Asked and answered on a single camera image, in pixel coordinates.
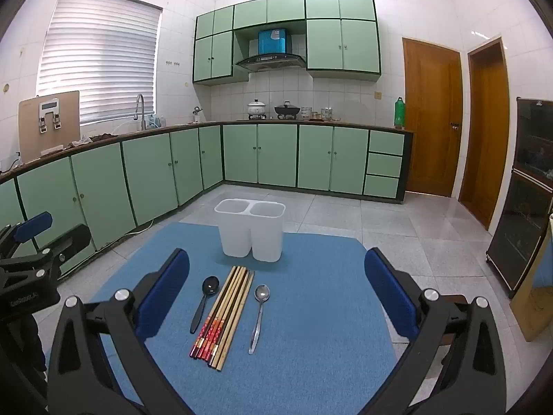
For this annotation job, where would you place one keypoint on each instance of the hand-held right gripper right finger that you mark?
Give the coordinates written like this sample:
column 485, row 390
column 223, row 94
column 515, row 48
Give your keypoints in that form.
column 389, row 298

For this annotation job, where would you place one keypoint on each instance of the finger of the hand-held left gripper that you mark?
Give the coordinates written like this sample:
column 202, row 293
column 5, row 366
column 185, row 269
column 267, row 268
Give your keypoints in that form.
column 32, row 226
column 69, row 242

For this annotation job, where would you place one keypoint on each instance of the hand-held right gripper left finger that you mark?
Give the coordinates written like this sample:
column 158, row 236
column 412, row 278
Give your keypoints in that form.
column 166, row 289

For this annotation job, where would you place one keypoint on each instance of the plain bamboo chopstick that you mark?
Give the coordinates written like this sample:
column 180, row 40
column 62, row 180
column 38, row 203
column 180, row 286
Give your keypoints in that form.
column 232, row 319
column 237, row 321

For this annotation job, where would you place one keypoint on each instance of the white double utensil holder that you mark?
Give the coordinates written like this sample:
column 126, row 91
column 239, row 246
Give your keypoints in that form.
column 233, row 233

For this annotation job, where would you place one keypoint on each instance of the metal spoon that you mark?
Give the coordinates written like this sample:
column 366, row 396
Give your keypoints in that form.
column 262, row 294

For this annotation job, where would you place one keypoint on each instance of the blue tablecloth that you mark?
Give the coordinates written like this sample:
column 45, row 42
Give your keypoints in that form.
column 302, row 311

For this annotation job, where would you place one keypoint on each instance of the brown wooden board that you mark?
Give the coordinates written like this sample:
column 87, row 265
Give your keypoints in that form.
column 30, row 138

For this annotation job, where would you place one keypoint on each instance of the crumpled kitchen cloth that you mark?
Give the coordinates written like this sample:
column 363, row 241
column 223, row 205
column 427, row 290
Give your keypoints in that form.
column 80, row 141

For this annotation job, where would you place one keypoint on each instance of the green cabinet drawer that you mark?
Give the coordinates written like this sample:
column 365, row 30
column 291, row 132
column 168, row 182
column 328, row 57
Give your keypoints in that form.
column 383, row 164
column 381, row 186
column 386, row 142

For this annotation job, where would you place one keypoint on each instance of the white clamp device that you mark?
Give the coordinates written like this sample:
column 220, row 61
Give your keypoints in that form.
column 49, row 114

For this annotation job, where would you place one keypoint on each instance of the cardboard box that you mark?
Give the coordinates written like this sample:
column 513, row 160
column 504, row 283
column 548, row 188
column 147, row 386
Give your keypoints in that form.
column 533, row 311

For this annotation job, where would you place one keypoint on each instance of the metal kitchen faucet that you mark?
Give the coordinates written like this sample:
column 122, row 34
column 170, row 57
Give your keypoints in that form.
column 140, row 103

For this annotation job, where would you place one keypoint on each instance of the black glass cabinet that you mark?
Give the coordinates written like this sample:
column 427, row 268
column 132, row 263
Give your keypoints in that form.
column 522, row 207

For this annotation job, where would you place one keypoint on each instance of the green base kitchen cabinets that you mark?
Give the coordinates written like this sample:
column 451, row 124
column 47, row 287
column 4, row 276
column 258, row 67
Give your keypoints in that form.
column 276, row 155

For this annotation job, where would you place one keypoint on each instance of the green bottle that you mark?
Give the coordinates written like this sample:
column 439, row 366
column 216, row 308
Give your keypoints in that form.
column 399, row 114

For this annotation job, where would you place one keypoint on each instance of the wooden door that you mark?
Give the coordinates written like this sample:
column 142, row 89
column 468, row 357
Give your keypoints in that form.
column 432, row 116
column 484, row 138

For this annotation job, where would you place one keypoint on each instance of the white window blind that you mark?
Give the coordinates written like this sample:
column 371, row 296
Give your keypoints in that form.
column 99, row 52

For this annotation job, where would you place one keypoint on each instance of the glass jar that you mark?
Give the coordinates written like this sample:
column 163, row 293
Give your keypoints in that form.
column 327, row 113
column 306, row 113

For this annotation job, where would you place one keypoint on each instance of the gas stove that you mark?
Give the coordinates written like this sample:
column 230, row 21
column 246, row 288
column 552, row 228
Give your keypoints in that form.
column 270, row 118

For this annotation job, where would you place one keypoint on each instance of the white cooking pot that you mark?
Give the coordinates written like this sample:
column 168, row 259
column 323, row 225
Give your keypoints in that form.
column 256, row 108

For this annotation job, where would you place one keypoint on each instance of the black wok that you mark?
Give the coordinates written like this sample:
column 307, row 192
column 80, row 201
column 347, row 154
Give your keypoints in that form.
column 286, row 110

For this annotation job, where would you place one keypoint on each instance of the range hood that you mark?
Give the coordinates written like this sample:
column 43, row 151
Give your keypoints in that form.
column 273, row 41

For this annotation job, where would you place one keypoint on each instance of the green wall cabinets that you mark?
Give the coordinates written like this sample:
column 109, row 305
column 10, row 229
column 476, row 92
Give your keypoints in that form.
column 341, row 45

